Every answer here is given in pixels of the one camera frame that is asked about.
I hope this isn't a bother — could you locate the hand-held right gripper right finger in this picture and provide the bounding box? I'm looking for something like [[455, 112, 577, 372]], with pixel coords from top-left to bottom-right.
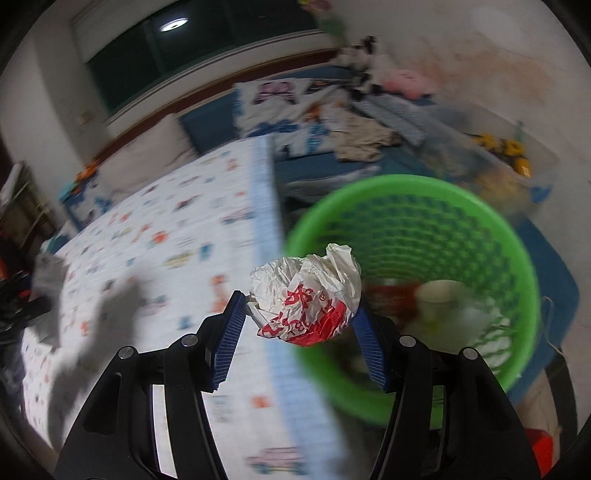
[[353, 295, 541, 480]]

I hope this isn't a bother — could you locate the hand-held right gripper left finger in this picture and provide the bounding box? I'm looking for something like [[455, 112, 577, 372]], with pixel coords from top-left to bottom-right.
[[54, 290, 246, 480]]

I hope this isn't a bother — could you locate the white paper cup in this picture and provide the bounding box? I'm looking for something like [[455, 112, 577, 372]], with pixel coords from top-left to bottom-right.
[[416, 279, 472, 333]]

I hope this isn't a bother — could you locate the white red plastic bag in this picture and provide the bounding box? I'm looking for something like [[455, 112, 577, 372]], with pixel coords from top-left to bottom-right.
[[249, 243, 363, 348]]

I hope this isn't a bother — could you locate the green plastic mesh basket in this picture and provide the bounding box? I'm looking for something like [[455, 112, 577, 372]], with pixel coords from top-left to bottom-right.
[[283, 174, 541, 425]]

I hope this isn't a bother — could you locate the red packet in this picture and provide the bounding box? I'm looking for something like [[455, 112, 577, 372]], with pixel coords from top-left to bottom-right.
[[368, 284, 421, 324]]

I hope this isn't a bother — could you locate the red container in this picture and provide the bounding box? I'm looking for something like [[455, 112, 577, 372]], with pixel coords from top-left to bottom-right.
[[524, 429, 555, 476]]

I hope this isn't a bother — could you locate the red black cloth pile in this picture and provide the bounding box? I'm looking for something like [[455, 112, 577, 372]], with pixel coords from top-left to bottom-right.
[[0, 240, 51, 333]]

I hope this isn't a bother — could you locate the white pillow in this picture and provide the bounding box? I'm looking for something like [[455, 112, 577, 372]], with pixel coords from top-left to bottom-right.
[[99, 113, 195, 195]]

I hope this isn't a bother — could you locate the beige crumpled cloth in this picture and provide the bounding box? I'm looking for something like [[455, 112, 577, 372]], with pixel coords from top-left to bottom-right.
[[332, 108, 402, 162]]

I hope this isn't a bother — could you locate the blue pillow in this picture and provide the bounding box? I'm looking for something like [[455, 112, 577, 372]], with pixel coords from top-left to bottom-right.
[[178, 90, 241, 155]]

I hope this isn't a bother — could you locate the grey patterned cloth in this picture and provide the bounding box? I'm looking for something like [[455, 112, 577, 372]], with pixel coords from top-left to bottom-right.
[[355, 95, 439, 146]]

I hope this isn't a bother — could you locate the yellow toy vehicle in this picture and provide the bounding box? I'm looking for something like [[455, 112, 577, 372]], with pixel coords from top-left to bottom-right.
[[471, 134, 532, 178]]

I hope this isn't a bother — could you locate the metal storage shelf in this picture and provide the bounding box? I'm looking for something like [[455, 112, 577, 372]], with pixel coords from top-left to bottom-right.
[[0, 161, 47, 241]]

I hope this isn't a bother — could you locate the butterfly printed pillow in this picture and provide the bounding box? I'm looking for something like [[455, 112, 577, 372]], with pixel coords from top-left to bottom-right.
[[233, 78, 342, 155]]

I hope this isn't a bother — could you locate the clear plastic storage box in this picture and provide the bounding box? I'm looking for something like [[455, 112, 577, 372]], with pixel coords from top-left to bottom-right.
[[429, 104, 559, 217]]

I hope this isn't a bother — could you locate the pink plush toy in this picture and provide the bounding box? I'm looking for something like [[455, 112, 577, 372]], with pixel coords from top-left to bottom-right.
[[383, 69, 435, 100]]

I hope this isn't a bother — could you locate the black white plush cow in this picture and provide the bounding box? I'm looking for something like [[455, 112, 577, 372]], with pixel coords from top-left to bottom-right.
[[335, 34, 393, 93]]

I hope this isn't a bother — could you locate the dark window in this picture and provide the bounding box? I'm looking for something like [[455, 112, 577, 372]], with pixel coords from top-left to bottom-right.
[[85, 0, 324, 114]]

